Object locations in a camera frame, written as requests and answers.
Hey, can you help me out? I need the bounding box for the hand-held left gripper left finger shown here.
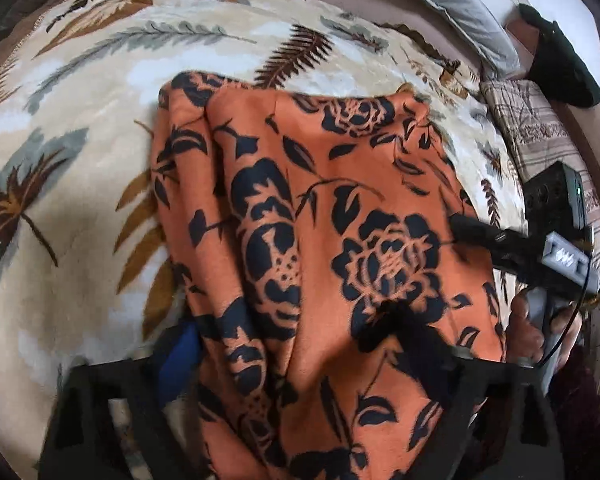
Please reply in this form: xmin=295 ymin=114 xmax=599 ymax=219
xmin=37 ymin=320 xmax=208 ymax=480

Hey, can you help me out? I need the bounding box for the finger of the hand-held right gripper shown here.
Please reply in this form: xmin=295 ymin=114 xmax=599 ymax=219
xmin=447 ymin=212 xmax=526 ymax=271

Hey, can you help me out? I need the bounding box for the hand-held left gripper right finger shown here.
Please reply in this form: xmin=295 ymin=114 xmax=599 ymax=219
xmin=380 ymin=305 xmax=566 ymax=480

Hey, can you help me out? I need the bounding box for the orange black floral shirt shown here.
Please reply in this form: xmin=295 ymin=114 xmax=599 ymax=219
xmin=150 ymin=72 xmax=511 ymax=480

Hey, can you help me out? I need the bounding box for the person's right hand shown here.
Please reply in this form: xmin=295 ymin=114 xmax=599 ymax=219
xmin=504 ymin=287 xmax=586 ymax=368

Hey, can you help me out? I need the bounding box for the square striped floral pillow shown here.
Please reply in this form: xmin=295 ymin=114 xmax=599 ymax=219
xmin=480 ymin=79 xmax=600 ymax=281

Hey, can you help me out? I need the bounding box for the black cloth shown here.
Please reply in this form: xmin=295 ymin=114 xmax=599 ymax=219
xmin=517 ymin=4 xmax=600 ymax=108

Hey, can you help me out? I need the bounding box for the grey frilled pillow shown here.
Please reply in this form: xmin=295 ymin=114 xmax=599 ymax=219
xmin=384 ymin=0 xmax=522 ymax=78

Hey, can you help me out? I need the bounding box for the cream leaf print blanket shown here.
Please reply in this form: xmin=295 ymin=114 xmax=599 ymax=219
xmin=0 ymin=0 xmax=528 ymax=480

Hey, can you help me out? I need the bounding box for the black cable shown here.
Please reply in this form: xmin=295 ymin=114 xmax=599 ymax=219
xmin=540 ymin=225 xmax=598 ymax=368

